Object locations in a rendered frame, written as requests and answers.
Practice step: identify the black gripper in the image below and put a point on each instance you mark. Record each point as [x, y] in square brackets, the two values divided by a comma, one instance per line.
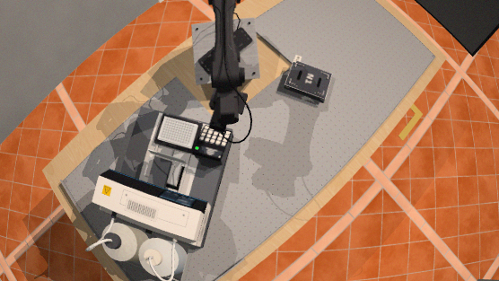
[241, 102]

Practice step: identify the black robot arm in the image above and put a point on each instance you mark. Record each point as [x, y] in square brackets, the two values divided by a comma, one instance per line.
[224, 50]

